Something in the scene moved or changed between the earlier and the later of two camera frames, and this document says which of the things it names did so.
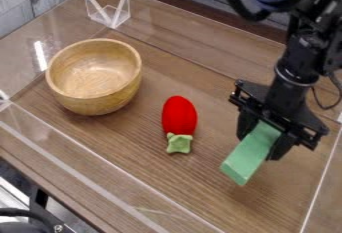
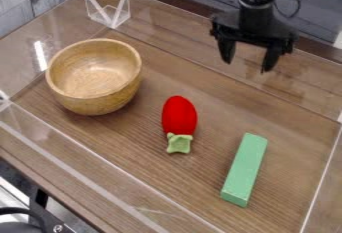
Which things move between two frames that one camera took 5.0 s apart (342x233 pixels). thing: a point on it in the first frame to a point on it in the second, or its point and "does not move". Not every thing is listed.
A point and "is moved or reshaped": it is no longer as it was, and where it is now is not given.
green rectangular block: [247, 157] is moved or reshaped
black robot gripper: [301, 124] to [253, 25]
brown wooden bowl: [93, 75] does not move
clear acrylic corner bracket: [112, 16] does not move
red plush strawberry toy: [180, 117] does not move
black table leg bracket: [38, 204] does not move
